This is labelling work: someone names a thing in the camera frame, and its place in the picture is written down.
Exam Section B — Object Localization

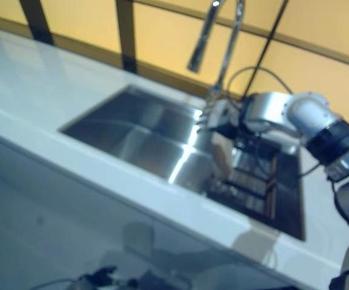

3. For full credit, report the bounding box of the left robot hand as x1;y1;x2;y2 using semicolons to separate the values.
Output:
85;265;118;286

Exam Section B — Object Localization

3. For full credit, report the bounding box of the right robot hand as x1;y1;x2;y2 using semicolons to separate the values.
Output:
196;95;245;131

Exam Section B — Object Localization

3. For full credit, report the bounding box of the cream round plate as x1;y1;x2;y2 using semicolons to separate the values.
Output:
210;132;233;179

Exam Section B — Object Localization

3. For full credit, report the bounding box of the chrome pull-down kitchen faucet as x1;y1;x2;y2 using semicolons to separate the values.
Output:
187;0;248;101

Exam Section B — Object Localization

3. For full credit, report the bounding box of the black sink dish rack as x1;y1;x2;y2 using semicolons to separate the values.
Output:
207;135;284;221

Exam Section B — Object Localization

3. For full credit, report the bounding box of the white glossy cabinet door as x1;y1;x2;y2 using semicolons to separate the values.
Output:
0;129;169;290

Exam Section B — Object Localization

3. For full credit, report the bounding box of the stainless steel kitchen sink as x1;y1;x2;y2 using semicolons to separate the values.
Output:
57;84;307;242

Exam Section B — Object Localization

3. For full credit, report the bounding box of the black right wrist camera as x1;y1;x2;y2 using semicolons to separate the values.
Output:
216;117;239;140

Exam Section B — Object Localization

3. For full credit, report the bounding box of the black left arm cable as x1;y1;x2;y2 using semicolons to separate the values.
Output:
29;279;75;290

